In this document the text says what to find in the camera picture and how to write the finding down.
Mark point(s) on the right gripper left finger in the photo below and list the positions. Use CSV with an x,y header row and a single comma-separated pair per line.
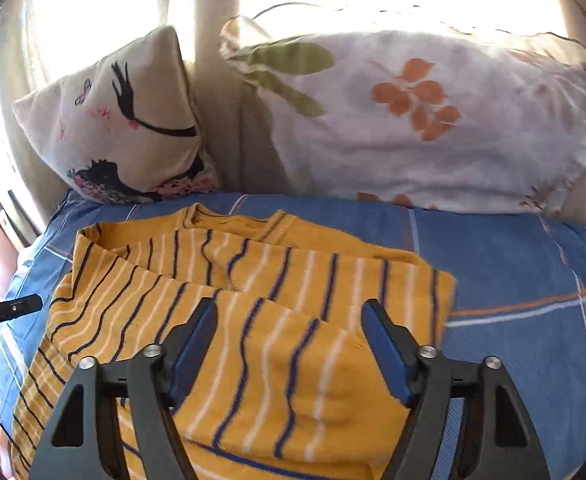
x,y
82,439

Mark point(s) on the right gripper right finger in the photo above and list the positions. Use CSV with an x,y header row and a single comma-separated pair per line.
x,y
496,440

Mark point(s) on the yellow striped knit sweater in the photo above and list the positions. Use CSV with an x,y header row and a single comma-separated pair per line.
x,y
289,388

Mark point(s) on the blue plaid bed sheet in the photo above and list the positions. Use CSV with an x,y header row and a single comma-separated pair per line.
x,y
520,293

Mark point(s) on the cream bird print pillow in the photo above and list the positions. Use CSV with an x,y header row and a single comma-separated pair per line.
x,y
124,130

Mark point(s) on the beige curtain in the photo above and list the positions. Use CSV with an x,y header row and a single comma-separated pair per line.
x,y
43,40

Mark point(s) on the white leaf print pillow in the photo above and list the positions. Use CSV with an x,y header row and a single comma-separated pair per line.
x,y
412,113

